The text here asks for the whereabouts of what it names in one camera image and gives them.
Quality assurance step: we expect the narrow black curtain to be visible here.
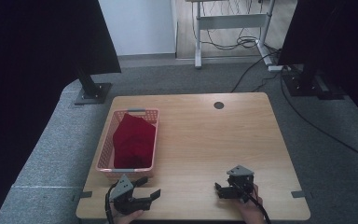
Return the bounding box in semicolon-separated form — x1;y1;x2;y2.
277;0;358;131

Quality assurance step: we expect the person's left hand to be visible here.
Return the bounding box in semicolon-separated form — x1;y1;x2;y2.
110;209;145;224

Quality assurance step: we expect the long black floor cable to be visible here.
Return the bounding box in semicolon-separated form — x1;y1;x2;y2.
279;70;358;166

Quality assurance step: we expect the bundle of hanging cables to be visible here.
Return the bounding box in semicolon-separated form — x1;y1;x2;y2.
199;0;282;51

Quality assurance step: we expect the black stand with long base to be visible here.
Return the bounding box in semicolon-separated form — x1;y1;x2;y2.
282;63;347;101

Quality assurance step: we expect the person's right hand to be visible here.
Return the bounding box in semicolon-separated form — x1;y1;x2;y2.
234;183;266;224

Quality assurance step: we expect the wide black curtain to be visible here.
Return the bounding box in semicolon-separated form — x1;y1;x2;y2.
0;0;122;224

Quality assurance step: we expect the grey metal desk frame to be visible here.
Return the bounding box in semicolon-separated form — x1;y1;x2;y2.
186;0;277;70

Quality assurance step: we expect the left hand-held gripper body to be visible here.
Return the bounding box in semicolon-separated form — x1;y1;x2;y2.
109;174;153;216

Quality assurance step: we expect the short black floor cable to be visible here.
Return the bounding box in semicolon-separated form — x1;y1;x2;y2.
230;50;282;93

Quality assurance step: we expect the black stand with square base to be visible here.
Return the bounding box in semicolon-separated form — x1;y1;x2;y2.
74;66;113;105

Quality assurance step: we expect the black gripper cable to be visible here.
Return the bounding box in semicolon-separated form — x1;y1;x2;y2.
104;182;119;224
229;180;273;224

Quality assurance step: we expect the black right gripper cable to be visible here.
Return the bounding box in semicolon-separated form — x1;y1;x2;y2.
229;180;273;224

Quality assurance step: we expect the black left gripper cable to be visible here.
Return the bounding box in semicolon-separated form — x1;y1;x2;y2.
104;182;119;224

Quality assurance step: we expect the dark red cloth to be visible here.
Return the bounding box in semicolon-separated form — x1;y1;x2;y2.
112;112;157;170

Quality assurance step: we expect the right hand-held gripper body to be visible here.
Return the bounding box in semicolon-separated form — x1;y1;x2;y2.
226;164;255;203

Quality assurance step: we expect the pink plastic basket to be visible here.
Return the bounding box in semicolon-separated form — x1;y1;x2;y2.
94;107;160;180

